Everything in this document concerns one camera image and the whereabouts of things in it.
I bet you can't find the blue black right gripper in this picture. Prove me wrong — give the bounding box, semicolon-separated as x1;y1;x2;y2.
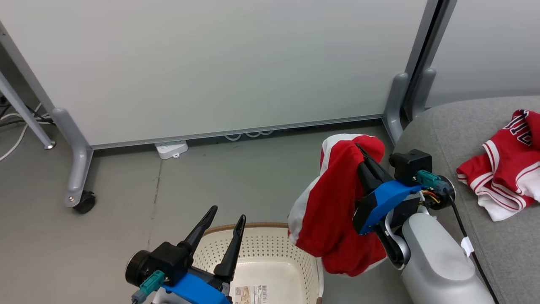
352;144;423;235

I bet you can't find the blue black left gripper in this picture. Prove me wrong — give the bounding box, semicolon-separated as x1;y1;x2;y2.
162;205;247;304

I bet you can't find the red and white garment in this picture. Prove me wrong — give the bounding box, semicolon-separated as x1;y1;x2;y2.
287;133;389;277

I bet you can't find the red jersey with black print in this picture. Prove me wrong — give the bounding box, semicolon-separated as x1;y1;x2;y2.
456;109;540;223

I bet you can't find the grey fabric sofa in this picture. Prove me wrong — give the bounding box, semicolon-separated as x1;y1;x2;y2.
392;95;540;304

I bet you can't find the cream perforated laundry basket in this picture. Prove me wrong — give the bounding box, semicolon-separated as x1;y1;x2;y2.
191;222;325;304

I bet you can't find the white barcode label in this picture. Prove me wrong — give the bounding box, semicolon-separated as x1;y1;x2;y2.
234;285;270;304

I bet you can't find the white power strip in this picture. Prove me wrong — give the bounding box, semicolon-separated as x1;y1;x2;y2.
154;140;189;160

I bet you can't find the grey partition foot with caster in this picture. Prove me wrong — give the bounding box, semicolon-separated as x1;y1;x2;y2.
51;107;97;214

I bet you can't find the narrow white partition panel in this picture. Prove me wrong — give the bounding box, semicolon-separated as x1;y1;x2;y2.
416;0;540;109

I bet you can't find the large white partition panel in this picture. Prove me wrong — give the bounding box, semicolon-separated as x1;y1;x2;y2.
0;0;441;149

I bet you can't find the grey metal table leg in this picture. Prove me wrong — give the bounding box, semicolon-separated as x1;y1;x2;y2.
0;71;57;150

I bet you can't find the teal right camera plug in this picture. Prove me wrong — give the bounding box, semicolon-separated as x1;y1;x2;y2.
415;170;442;189

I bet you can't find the teal camera plug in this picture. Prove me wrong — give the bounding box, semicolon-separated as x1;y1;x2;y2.
139;270;166;296
415;170;442;189

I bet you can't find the teal left camera plug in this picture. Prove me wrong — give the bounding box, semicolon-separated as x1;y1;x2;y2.
139;270;166;296

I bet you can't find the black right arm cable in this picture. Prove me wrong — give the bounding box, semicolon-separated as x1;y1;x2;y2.
442;187;501;304

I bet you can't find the white coiled cable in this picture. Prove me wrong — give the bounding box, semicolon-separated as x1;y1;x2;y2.
223;129;275;141

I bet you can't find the black floor cable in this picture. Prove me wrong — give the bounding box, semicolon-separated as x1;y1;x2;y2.
0;105;55;128

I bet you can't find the white floor cable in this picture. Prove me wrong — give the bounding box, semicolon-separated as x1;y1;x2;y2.
0;103;45;163

